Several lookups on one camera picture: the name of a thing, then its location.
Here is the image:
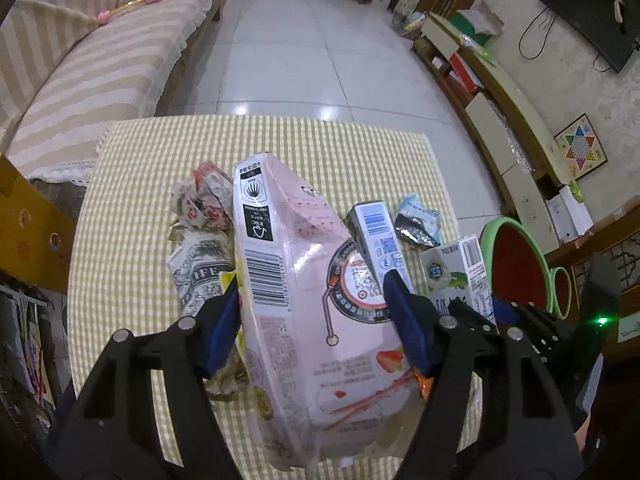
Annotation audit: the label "yellow checkered tablecloth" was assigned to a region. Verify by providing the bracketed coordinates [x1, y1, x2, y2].
[67, 114, 501, 480]

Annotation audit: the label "black flat television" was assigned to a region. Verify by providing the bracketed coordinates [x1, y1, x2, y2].
[535, 0, 638, 73]

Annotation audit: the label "black white printed paper cup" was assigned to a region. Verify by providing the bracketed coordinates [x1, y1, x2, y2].
[167, 237, 238, 318]

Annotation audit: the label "blue grey milk carton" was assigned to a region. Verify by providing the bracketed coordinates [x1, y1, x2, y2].
[345, 201, 416, 293]

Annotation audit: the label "large pink snack bag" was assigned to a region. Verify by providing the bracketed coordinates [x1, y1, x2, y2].
[232, 152, 426, 471]

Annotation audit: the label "small orange wrapper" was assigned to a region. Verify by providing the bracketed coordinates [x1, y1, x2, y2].
[415, 367, 435, 402]

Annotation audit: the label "crumpled red white paper wrapper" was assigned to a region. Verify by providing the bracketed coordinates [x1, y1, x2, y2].
[170, 160, 236, 233]

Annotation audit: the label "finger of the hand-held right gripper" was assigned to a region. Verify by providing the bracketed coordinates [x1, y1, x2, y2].
[450, 300, 498, 335]
[492, 300, 556, 356]

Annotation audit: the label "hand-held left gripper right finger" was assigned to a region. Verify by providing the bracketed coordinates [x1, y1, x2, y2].
[382, 269, 586, 480]

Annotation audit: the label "green white cardboard box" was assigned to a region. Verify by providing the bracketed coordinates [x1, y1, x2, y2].
[447, 2, 503, 46]

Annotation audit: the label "colourful printed bags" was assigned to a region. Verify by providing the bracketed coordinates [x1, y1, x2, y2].
[0, 282, 58, 411]

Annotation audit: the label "star checkers game board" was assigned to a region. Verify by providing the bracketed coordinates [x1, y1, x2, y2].
[554, 114, 608, 181]

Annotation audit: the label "black television cable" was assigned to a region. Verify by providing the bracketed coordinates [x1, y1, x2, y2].
[518, 7, 556, 61]

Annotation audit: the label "red book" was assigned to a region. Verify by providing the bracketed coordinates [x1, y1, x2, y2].
[450, 52, 478, 93]

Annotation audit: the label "red bin with green rim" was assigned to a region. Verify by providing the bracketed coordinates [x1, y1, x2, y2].
[480, 217, 573, 321]

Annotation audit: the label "person's right forearm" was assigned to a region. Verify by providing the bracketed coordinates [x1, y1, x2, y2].
[575, 410, 596, 456]

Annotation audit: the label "beige striped sofa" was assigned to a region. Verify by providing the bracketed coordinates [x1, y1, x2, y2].
[0, 0, 226, 186]

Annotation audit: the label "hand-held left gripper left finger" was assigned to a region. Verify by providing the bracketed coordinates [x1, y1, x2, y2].
[47, 287, 243, 480]

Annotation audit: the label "crumpled silver snack packet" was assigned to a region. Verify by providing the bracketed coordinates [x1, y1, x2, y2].
[394, 194, 443, 251]

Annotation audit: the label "brown cardboard box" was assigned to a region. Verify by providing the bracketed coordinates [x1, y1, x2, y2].
[0, 155, 78, 293]

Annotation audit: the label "cream wooden television cabinet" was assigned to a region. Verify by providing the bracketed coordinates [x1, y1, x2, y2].
[415, 10, 596, 256]

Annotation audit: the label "green white milk carton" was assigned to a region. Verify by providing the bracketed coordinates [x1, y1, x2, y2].
[420, 234, 497, 323]

